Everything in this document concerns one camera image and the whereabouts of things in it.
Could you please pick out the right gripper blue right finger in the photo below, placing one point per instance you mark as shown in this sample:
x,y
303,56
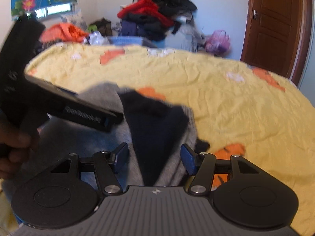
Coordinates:
x,y
189,159

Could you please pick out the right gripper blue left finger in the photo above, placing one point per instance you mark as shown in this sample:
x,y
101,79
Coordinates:
x,y
119,157

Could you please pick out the grey sweater with navy sleeves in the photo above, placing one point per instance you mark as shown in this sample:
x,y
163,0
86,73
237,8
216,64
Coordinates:
x,y
154,130

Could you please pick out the pile of dark and red clothes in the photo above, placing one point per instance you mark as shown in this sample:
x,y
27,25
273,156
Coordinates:
x,y
169,23

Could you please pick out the person's left hand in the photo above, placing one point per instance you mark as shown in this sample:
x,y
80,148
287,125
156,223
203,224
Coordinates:
x,y
21,144

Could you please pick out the yellow carrot print quilt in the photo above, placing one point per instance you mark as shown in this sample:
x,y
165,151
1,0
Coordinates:
x,y
231,103

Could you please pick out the orange plastic bag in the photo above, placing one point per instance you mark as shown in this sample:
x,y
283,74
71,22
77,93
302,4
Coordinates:
x,y
64,32

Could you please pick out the white crumpled plastic bag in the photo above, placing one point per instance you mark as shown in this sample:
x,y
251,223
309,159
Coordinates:
x,y
96,38

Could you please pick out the floral pillow by window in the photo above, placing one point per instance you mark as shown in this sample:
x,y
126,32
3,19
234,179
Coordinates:
x,y
75,18

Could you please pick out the light blue towel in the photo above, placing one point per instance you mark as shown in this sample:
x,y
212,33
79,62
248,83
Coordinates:
x,y
130,40

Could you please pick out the pink plastic bag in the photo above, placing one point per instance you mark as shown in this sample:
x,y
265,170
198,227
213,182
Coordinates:
x,y
218,43

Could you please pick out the brown wooden door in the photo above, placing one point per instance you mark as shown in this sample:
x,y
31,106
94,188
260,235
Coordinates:
x,y
277,37

